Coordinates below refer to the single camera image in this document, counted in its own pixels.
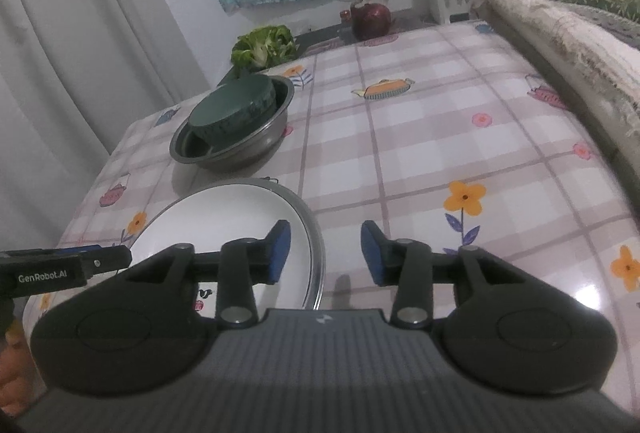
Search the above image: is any green ceramic bowl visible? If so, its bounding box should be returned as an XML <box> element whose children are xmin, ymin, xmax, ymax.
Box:
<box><xmin>188</xmin><ymin>75</ymin><xmax>277</xmax><ymax>146</ymax></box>

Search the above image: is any large steel plate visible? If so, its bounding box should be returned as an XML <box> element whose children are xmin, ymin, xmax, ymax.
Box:
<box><xmin>120</xmin><ymin>177</ymin><xmax>328</xmax><ymax>312</ymax></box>

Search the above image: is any white curtain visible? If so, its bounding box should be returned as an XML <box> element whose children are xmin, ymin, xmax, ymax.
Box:
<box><xmin>1</xmin><ymin>0</ymin><xmax>208</xmax><ymax>249</ymax></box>

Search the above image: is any white rolled mattress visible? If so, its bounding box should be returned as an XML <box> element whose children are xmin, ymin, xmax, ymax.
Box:
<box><xmin>444</xmin><ymin>0</ymin><xmax>640</xmax><ymax>140</ymax></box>

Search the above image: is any steel bowl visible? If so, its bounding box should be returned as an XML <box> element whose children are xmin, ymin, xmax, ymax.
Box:
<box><xmin>169</xmin><ymin>74</ymin><xmax>295</xmax><ymax>173</ymax></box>

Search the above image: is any person's left hand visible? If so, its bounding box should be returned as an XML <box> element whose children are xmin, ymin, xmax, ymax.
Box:
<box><xmin>0</xmin><ymin>318</ymin><xmax>42</xmax><ymax>417</ymax></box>

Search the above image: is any red cabbage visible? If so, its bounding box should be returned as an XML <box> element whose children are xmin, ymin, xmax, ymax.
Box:
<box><xmin>350</xmin><ymin>0</ymin><xmax>393</xmax><ymax>41</ymax></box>

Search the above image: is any white water dispenser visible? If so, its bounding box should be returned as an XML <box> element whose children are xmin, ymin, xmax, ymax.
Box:
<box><xmin>428</xmin><ymin>0</ymin><xmax>482</xmax><ymax>25</ymax></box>

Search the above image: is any green leafy lettuce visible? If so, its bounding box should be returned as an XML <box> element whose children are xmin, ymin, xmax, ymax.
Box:
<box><xmin>231</xmin><ymin>25</ymin><xmax>297</xmax><ymax>70</ymax></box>

